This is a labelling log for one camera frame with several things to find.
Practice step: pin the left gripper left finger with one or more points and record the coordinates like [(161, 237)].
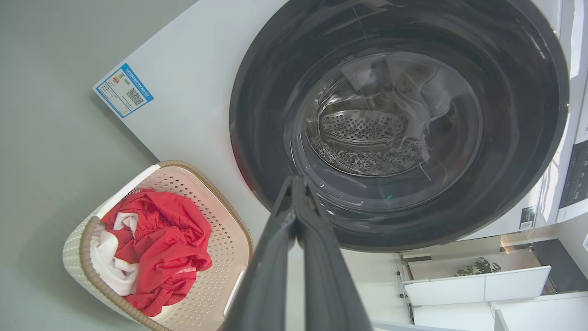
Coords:
[(262, 276)]

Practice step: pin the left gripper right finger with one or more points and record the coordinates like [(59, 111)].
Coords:
[(326, 276)]

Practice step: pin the beige perforated laundry basket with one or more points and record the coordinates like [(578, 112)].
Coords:
[(220, 257)]

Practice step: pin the red garment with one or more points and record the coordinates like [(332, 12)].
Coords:
[(170, 243)]

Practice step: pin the green potted plant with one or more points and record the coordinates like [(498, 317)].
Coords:
[(477, 266)]

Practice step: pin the white desk partition panel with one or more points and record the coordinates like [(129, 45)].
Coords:
[(477, 286)]

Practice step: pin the white garment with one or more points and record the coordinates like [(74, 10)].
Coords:
[(110, 262)]

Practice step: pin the black round washer door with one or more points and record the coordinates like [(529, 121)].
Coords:
[(262, 115)]

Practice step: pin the white front-load washing machine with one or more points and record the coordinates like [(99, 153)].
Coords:
[(193, 92)]

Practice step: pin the blue energy label sticker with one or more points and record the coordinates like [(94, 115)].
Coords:
[(124, 90)]

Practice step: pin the dark cabinet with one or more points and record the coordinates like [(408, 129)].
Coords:
[(558, 266)]

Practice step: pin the black washer control panel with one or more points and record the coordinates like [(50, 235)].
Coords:
[(577, 177)]

